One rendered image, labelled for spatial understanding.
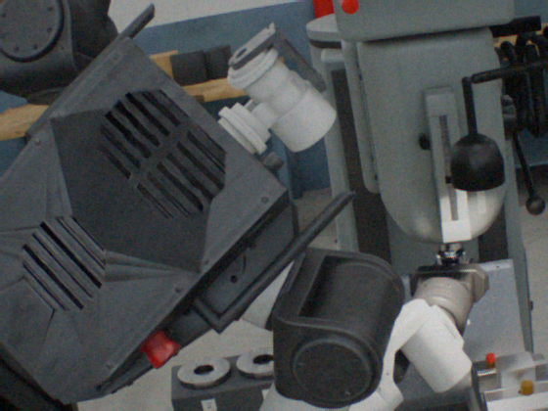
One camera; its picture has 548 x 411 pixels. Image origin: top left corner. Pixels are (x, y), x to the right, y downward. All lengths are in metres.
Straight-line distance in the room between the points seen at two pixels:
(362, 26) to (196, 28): 4.44
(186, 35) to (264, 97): 4.65
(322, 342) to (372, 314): 0.07
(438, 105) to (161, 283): 0.55
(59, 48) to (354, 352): 0.42
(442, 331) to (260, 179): 0.51
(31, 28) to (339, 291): 0.41
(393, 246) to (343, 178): 0.17
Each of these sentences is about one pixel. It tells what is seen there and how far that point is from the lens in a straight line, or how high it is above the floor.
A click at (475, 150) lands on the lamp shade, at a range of 1.13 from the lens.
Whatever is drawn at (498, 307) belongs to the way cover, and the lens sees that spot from 1.84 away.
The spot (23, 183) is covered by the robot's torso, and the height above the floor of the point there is 1.63.
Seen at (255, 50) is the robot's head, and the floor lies 1.68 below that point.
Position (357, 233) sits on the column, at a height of 1.18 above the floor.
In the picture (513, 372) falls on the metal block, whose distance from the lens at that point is 1.51.
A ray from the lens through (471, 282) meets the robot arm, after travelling 1.35.
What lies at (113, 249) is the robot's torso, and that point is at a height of 1.57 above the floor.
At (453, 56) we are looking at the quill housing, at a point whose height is 1.59.
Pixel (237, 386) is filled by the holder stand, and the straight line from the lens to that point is 1.48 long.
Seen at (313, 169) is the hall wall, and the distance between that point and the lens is 5.75.
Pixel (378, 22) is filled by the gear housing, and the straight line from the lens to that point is 1.18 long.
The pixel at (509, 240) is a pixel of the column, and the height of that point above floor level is 1.11.
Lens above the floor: 1.83
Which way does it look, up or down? 19 degrees down
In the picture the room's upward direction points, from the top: 10 degrees counter-clockwise
